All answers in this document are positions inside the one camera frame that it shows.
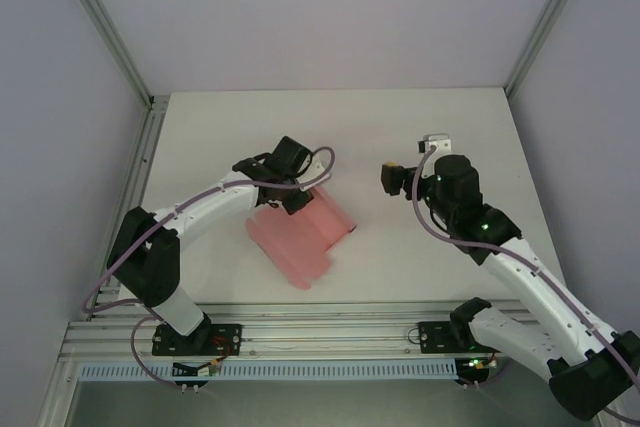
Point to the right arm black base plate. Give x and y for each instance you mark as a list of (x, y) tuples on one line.
[(435, 337)]

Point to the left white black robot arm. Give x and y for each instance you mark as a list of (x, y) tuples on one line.
[(210, 207)]

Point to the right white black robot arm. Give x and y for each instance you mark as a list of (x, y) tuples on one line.
[(530, 282)]

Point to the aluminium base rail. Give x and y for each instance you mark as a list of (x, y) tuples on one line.
[(325, 332)]

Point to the aluminium frame post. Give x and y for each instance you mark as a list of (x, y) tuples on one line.
[(547, 27), (107, 32)]

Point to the pink cloth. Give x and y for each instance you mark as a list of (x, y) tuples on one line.
[(300, 247)]

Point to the small connector board green light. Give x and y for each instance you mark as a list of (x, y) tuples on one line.
[(477, 363)]

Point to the aluminium side rail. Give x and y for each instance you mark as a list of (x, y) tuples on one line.
[(142, 147)]

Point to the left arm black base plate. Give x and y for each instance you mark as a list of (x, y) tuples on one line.
[(227, 337)]

